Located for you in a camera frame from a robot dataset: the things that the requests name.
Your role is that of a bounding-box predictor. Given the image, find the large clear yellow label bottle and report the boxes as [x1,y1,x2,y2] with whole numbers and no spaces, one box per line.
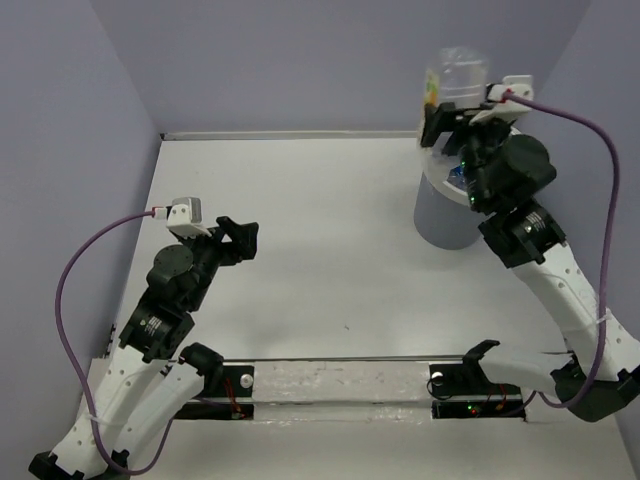
[418,46,489,145]

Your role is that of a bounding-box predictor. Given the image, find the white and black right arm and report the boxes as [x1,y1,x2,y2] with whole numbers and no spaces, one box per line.
[419,102,639,423]

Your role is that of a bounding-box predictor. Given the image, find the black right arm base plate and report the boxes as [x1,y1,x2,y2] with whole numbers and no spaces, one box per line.
[426,363,527,420]

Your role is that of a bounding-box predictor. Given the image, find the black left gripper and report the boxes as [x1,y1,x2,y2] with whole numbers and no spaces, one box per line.
[178,215,260,309]

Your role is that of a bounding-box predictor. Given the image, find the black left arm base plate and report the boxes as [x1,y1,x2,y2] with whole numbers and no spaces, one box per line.
[175,363,255,421]

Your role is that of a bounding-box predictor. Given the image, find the blue label bottle sideways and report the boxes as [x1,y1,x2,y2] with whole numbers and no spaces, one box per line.
[448,166,465,185]

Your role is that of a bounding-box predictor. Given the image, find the grey bin white rim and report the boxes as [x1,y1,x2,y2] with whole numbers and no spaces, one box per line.
[413,133,482,250]

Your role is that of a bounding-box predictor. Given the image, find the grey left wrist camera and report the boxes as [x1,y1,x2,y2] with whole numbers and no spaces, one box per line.
[151,196,212,239]

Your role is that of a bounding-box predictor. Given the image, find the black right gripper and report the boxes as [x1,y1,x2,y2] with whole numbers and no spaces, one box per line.
[418,102,509,211]

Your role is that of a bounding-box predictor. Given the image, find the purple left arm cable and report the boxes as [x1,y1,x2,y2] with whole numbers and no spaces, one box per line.
[53,212,174,475]

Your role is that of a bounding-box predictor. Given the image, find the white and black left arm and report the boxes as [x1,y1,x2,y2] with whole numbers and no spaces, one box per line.
[28,216,259,479]

